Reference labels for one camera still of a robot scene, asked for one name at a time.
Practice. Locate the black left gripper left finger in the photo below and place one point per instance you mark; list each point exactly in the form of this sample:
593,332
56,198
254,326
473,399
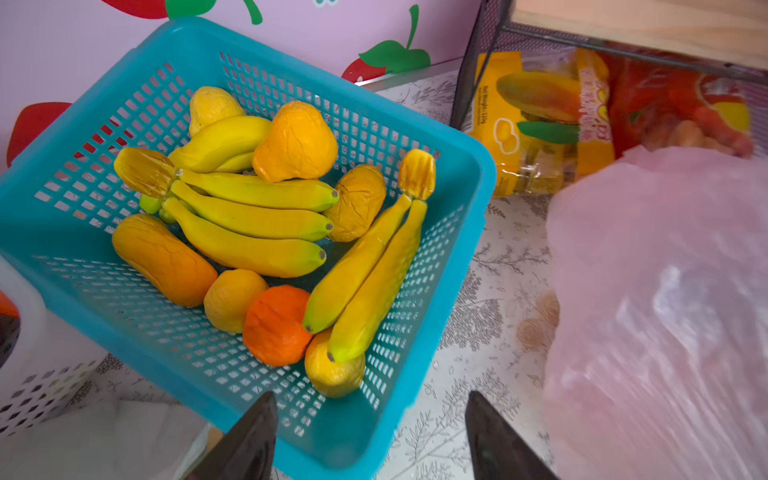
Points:
247,450

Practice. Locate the pink plastic grocery bag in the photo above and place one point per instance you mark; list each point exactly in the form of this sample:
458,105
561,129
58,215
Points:
658,368

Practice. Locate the brown toy pear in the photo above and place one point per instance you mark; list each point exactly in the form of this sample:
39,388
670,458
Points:
362,192

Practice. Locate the small yellow toy lemon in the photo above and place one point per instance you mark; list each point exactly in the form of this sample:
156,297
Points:
227,301

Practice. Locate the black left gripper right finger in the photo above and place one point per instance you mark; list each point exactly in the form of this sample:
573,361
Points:
497,451

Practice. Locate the orange toy papaya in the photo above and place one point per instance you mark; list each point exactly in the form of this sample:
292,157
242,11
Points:
177,271

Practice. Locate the yellow snack packets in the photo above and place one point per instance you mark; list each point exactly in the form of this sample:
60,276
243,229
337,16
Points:
549,119

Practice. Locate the black wire wooden shelf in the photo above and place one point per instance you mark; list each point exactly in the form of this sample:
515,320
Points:
723,38

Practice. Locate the toy orange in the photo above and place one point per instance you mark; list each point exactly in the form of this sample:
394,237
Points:
273,331

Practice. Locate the yellow toy banana pair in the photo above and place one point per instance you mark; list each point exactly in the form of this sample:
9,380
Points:
356,295

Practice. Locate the yellow toy banana bunch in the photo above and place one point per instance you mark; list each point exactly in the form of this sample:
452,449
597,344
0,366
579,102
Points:
225,210

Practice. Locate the white canvas tote bag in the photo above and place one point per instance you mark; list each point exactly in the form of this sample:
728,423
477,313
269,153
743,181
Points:
118,440

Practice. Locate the white plastic basket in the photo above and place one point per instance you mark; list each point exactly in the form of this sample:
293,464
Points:
44,360

